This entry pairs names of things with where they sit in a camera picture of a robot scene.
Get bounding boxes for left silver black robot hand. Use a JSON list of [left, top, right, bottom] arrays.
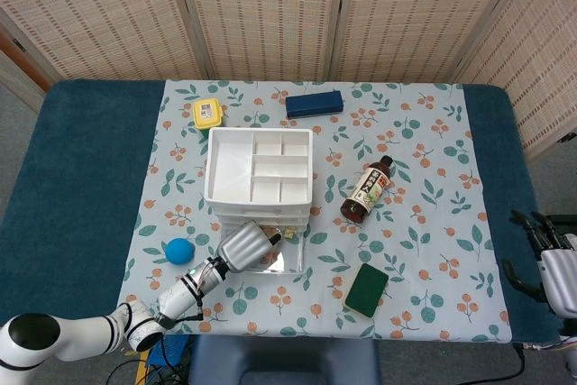
[[215, 221, 283, 274]]

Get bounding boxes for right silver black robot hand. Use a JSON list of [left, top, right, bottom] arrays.
[[502, 208, 577, 315]]

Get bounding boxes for clear drawer holding plush toy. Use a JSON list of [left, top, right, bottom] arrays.
[[224, 220, 311, 275]]

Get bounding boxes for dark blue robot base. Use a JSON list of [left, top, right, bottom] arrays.
[[187, 337, 382, 385]]

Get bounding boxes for blue block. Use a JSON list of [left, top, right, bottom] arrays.
[[284, 90, 343, 121]]

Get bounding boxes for blue ball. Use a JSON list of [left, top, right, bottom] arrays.
[[164, 238, 196, 265]]

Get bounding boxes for blue plastic crate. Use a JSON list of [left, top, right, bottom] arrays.
[[146, 335, 191, 369]]

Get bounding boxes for green and yellow sponge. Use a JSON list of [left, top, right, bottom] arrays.
[[343, 262, 389, 318]]

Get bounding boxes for dark tea bottle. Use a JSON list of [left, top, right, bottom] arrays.
[[339, 154, 395, 225]]

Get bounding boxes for yellow lidded container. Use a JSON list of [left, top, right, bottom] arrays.
[[191, 97, 225, 130]]

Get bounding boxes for floral leaf print tablecloth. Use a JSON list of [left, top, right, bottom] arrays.
[[121, 79, 515, 344]]

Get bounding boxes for teal table cover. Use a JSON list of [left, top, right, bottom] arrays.
[[0, 79, 563, 345]]

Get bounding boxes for bamboo folding screen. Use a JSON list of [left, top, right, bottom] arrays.
[[0, 0, 577, 160]]

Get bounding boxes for white plastic drawer organizer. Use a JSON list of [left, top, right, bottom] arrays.
[[204, 126, 315, 226]]

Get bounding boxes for black floor cables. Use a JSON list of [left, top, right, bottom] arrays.
[[107, 348, 190, 385]]

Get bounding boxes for brown wooden door frame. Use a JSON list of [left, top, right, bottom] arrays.
[[0, 26, 52, 93]]

